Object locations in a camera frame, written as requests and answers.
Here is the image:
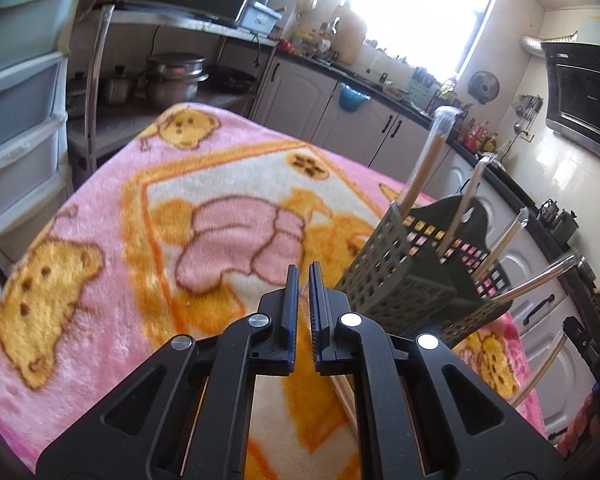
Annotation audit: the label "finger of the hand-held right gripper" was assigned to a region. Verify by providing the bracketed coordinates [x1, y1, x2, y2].
[562, 317, 600, 397]

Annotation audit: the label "pink printed blanket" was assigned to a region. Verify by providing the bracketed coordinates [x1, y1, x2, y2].
[0, 102, 545, 480]

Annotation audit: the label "kitchen window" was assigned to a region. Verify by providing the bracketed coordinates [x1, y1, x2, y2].
[330, 0, 503, 81]

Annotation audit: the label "small steel pot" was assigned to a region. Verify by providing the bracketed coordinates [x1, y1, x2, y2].
[100, 64, 133, 106]

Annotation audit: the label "glass teapot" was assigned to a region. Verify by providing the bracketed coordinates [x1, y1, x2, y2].
[537, 199, 560, 226]

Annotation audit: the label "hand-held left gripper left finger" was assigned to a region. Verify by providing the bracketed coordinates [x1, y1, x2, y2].
[35, 265, 301, 480]

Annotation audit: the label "grey metal pitcher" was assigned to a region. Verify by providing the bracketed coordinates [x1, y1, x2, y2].
[554, 207, 580, 241]

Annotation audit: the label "black range hood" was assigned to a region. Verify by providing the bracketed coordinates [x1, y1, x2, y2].
[540, 40, 600, 161]

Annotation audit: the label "silver exhaust duct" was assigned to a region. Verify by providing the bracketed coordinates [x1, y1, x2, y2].
[518, 32, 578, 58]

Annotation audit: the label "blue-grey plastic box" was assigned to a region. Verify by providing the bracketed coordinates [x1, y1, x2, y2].
[241, 2, 284, 34]

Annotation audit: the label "green countertop organizer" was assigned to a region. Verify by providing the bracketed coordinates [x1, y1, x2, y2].
[409, 66, 439, 104]

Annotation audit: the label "blue hanging bin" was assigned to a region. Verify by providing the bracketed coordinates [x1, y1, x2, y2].
[337, 84, 371, 112]

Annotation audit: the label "beige water jug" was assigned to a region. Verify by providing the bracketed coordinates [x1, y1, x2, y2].
[337, 10, 369, 64]

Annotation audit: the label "large steel steamer pot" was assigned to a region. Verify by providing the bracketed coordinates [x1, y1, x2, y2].
[139, 52, 209, 111]

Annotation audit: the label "steel kitchen table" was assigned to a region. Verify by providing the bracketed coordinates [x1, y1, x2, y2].
[67, 2, 281, 171]

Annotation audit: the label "small wall fan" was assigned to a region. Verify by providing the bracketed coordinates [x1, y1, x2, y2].
[468, 71, 500, 106]

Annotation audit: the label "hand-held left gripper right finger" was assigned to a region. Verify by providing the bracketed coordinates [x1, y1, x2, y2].
[307, 261, 565, 480]

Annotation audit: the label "hanging kitchen utensils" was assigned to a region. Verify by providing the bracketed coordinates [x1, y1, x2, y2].
[510, 94, 543, 131]

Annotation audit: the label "wooden chopstick pair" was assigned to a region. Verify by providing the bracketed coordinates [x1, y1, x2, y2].
[508, 332, 569, 407]

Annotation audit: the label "group of condiment bottles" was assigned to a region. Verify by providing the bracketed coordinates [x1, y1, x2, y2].
[457, 117, 500, 156]

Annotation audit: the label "dark grey utensil basket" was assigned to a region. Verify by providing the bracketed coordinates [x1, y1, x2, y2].
[334, 195, 513, 346]

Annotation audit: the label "black wok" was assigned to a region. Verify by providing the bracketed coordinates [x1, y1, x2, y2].
[210, 66, 258, 95]

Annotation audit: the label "green-blue plastic drawer tower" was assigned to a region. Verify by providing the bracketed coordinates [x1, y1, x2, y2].
[0, 0, 96, 261]

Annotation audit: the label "person's right hand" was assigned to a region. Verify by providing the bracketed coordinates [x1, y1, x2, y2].
[557, 394, 600, 448]

